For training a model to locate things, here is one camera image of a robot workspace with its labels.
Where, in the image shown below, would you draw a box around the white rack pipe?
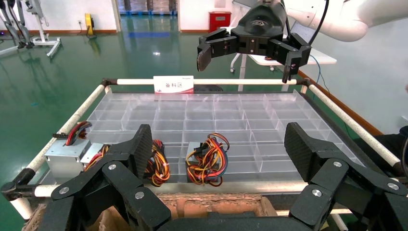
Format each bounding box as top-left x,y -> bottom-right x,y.
27,84 -> 106,173
116,78 -> 299,86
10,197 -> 34,220
307,83 -> 401,168
33,181 -> 308,197

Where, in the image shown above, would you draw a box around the brown cardboard divider box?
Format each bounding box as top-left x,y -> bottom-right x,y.
21,192 -> 278,231

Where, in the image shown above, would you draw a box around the blue pallet row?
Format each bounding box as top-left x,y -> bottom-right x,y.
118,9 -> 178,16

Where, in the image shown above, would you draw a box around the black round object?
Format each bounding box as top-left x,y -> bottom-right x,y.
193,84 -> 224,93

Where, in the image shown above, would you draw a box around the grey black floor stand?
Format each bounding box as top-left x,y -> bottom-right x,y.
0,0 -> 34,56

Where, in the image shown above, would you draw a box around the blue cable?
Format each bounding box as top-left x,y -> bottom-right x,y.
309,54 -> 331,95

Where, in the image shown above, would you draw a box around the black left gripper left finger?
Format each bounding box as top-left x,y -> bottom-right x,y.
51,124 -> 173,231

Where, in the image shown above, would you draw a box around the clear acrylic divider tray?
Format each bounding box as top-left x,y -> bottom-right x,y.
84,89 -> 366,184

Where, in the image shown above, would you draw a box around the red cabinet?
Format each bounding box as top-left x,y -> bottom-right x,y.
208,11 -> 232,33

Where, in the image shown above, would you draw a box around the dark trousers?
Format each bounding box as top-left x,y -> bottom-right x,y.
354,125 -> 408,179

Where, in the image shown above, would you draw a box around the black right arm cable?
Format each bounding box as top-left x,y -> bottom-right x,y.
307,0 -> 331,45

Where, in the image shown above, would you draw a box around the white metal floor stand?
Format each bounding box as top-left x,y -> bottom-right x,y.
25,0 -> 62,58

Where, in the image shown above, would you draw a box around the white desk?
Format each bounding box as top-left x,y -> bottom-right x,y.
230,48 -> 338,92

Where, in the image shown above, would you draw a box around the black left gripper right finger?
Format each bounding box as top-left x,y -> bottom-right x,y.
283,122 -> 408,229

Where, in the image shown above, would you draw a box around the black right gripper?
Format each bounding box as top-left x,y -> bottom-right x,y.
196,2 -> 311,84

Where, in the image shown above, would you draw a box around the black laptop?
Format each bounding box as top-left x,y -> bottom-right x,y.
290,21 -> 316,45

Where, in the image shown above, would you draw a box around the white red label card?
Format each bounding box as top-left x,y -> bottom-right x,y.
153,75 -> 194,94

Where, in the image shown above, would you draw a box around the yellow device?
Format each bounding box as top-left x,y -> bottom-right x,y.
84,13 -> 96,36

